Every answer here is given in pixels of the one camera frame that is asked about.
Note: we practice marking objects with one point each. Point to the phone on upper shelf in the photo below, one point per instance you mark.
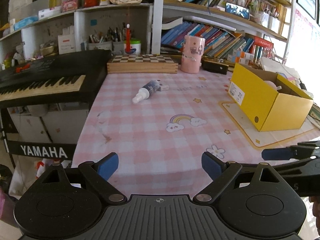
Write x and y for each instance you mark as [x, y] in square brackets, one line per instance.
[237, 10]

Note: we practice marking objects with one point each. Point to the blue white spray bottle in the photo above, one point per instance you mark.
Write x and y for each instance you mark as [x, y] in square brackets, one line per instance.
[146, 91]

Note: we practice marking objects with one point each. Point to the row of colourful books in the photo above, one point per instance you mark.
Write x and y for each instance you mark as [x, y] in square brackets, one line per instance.
[219, 43]

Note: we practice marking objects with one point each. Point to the pink checkered tablecloth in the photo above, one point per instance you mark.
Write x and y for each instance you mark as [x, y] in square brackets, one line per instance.
[160, 140]

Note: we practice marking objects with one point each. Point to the red glue bottle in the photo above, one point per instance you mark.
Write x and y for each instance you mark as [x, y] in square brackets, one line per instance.
[128, 40]

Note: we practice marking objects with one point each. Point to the pink plush pig toy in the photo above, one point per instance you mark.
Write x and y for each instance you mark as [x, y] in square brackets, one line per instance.
[273, 85]

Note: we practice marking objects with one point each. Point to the pink cylindrical canister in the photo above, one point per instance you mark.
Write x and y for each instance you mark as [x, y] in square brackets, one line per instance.
[192, 53]

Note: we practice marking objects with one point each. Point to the wooden chessboard box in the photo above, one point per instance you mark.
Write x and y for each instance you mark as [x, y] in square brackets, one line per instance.
[123, 64]

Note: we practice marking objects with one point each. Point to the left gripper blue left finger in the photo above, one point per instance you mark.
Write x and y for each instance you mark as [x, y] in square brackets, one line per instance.
[96, 176]

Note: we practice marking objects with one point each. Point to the white bookshelf unit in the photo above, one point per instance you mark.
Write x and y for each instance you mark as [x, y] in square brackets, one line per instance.
[72, 28]

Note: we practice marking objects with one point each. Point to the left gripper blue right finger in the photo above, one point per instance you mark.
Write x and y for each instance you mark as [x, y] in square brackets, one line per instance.
[223, 176]

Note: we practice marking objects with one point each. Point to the black case by canister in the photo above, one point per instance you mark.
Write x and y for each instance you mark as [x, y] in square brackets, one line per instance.
[214, 66]

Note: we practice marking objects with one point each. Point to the white green lidded jar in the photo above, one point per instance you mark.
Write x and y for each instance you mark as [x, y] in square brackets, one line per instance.
[135, 46]

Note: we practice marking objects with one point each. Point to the black Yamaha keyboard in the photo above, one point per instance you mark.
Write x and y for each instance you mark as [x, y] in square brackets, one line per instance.
[48, 101]

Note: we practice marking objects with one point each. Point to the small white staples box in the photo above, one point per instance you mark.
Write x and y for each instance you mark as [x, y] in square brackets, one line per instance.
[163, 87]

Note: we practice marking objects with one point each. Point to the yellow cardboard box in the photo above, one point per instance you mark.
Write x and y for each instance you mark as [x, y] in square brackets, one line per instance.
[266, 108]

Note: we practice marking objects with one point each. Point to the red dictionary book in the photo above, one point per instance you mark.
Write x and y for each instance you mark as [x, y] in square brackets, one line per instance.
[263, 43]

